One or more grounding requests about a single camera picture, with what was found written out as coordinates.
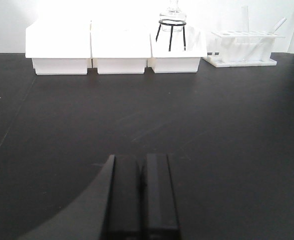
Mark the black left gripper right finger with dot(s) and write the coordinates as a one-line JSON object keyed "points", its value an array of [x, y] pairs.
{"points": [[159, 210]]}

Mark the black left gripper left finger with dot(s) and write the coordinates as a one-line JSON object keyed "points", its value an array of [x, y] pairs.
{"points": [[124, 212]]}

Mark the white storage bin right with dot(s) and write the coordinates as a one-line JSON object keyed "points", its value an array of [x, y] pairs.
{"points": [[177, 60]]}

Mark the white storage bin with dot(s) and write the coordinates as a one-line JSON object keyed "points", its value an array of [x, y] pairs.
{"points": [[177, 60], [58, 48], [118, 51]]}

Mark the white storage bin middle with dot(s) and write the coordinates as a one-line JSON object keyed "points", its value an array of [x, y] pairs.
{"points": [[118, 51]]}

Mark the white storage bin left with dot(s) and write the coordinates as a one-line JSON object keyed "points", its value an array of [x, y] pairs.
{"points": [[58, 48]]}

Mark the white test tube rack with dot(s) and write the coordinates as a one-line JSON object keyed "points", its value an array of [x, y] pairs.
{"points": [[230, 50]]}

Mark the clear glass flask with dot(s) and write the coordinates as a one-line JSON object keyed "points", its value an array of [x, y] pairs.
{"points": [[171, 16]]}

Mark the slanted glass test tube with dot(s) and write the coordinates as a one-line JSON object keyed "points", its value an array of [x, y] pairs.
{"points": [[269, 35]]}

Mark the upright glass test tube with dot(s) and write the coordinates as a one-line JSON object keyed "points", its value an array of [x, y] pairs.
{"points": [[245, 28]]}

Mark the black wire tripod stand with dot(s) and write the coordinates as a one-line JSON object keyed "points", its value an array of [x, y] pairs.
{"points": [[170, 35]]}

